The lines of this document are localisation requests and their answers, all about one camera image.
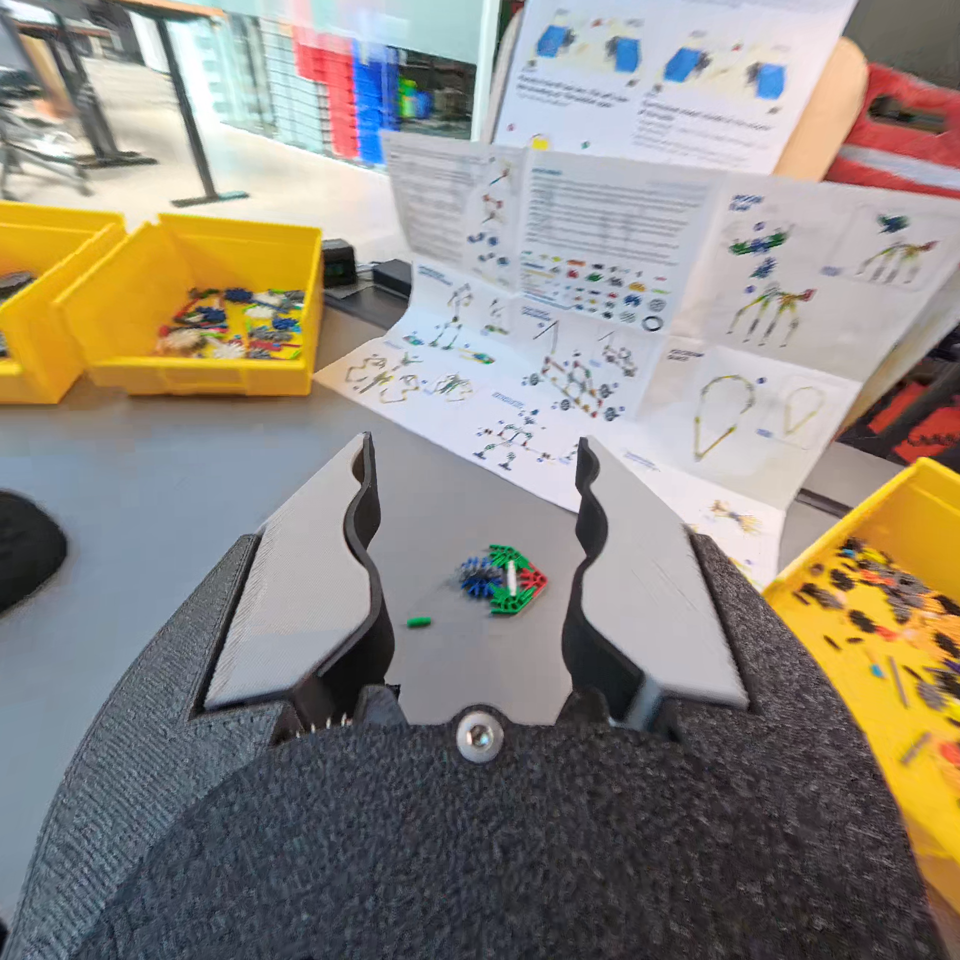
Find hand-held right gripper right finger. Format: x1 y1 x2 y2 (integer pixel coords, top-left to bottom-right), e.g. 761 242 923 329
563 435 751 729

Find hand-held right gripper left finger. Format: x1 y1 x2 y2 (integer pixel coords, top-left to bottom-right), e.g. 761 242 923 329
200 432 397 714

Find green red toy connector assembly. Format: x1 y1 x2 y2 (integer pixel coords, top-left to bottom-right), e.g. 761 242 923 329
483 546 550 616

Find blue grey toy connector cluster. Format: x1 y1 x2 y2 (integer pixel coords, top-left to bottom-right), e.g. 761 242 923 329
456 552 502 601

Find yellow parts bin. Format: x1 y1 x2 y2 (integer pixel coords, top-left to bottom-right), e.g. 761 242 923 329
0 203 129 406
57 212 325 399
762 458 960 901

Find grey desk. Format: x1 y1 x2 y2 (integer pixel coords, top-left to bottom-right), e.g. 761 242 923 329
0 278 960 939

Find printed task card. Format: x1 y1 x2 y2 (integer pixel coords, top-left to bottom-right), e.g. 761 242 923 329
492 0 859 175

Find pile of dark toy pieces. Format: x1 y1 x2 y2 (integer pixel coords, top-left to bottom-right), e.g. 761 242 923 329
795 533 960 769

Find black textured armrest pad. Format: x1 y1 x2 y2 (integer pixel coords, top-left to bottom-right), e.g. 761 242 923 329
0 488 70 616

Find black digital clock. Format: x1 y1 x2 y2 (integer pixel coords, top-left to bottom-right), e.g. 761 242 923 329
321 237 361 294

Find small black device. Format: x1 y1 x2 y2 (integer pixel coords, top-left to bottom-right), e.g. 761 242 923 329
369 258 417 298

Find fold-out toy instruction sheet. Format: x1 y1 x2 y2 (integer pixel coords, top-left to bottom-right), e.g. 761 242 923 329
312 128 960 589

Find red toy box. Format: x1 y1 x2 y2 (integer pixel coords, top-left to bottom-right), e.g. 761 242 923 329
825 63 960 199

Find wooden office table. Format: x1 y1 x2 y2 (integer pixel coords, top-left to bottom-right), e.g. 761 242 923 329
117 0 253 208

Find red blue stacked bins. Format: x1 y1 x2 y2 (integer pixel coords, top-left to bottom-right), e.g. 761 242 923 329
293 27 403 163

